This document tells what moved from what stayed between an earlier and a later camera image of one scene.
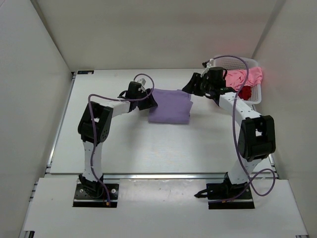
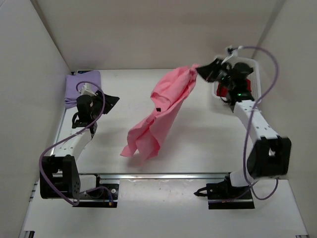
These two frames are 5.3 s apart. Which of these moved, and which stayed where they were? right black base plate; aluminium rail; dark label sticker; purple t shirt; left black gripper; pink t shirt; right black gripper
Moved: purple t shirt; left black gripper; pink t shirt; right black gripper
Stayed: dark label sticker; right black base plate; aluminium rail
